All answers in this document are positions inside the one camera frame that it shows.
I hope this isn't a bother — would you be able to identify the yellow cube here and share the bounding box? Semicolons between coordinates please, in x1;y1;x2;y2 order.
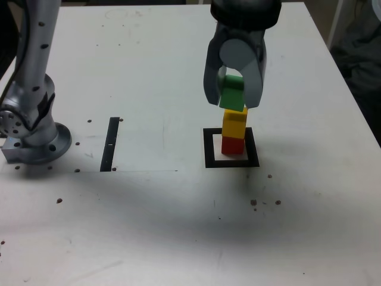
222;107;249;139

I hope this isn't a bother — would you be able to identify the white frame post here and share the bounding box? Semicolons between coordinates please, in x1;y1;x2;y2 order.
326;0;343;50

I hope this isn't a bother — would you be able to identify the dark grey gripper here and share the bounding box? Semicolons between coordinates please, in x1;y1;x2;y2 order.
202;24;268;110

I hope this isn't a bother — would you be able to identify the person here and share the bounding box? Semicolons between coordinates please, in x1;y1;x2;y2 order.
329;0;381;144

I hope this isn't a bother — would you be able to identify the black tape strip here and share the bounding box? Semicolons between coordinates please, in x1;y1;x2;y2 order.
99;117;120;173

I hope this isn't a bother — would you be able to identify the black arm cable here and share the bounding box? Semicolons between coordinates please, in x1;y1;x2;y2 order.
0;0;33;105

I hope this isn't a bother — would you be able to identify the black tape square outline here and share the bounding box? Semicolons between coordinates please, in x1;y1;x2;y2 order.
202;127;260;169

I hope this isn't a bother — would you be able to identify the red cube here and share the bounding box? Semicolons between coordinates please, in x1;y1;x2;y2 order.
221;135;246;156

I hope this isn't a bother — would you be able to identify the green cube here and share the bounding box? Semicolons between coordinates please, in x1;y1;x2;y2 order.
218;74;245;113

